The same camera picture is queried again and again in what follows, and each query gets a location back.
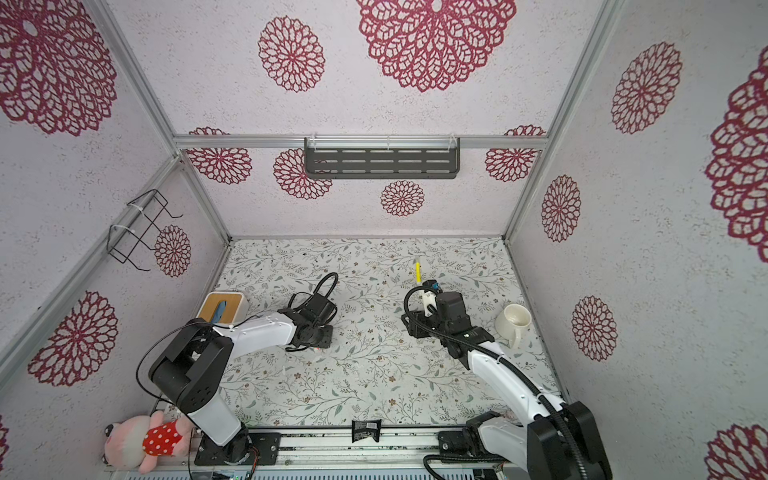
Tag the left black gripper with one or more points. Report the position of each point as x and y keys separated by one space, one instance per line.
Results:
x=327 y=339

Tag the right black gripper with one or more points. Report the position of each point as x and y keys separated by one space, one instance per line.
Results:
x=416 y=331

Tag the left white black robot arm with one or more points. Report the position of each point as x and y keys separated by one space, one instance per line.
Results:
x=191 y=368

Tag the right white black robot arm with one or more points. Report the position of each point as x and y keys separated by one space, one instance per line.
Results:
x=546 y=438

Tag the white ceramic mug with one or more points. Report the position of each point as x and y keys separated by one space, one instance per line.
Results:
x=512 y=324

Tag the wooden lid tissue box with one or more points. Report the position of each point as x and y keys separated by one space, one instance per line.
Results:
x=224 y=308

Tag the pink plush toy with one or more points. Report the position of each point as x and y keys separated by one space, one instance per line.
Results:
x=139 y=442

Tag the small black clip bracket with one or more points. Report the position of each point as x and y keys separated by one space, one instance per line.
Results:
x=366 y=429

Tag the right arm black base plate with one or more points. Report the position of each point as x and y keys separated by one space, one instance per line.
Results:
x=463 y=446

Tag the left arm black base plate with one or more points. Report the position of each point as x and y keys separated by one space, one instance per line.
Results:
x=253 y=449

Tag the dark grey wall shelf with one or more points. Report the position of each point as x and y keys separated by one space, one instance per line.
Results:
x=387 y=159

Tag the black wire wall rack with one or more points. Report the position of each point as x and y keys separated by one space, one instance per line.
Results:
x=123 y=239

